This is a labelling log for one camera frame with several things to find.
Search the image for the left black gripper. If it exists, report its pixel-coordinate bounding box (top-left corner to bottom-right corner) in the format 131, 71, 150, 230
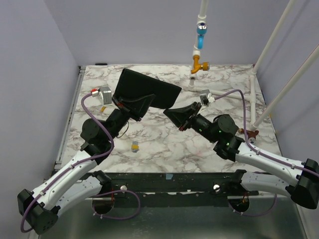
106, 92, 156, 141

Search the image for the black zip tool case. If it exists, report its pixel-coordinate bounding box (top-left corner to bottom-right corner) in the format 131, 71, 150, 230
114, 68, 181, 109

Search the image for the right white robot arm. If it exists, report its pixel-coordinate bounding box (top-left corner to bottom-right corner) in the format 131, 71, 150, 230
163, 102, 319, 209

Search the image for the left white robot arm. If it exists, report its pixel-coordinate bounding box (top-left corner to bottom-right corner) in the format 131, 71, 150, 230
17, 92, 156, 235

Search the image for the yellow hex key set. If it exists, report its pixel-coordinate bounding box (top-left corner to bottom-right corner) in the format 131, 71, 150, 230
131, 141, 139, 153

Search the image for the orange faucet on pipe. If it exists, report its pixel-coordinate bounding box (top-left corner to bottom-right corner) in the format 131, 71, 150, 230
191, 55, 210, 75

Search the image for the brown brass faucet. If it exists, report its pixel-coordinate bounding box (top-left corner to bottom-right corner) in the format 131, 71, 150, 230
238, 128, 259, 144

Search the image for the blue valve on pipe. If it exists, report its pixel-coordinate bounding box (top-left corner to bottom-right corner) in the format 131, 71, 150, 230
196, 22, 208, 49

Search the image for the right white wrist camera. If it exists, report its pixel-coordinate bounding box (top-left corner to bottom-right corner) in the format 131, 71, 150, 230
199, 89, 215, 106

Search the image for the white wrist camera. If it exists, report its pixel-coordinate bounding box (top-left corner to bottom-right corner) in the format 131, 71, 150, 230
91, 86, 112, 106
199, 89, 215, 106

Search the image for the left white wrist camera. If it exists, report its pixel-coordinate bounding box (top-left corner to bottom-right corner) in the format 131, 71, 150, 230
91, 86, 112, 106

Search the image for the aluminium frame rail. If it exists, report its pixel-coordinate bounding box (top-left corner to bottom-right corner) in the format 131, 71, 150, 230
27, 65, 87, 239

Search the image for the white PVC pipe frame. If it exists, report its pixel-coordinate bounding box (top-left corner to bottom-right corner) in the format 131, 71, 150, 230
188, 0, 319, 128

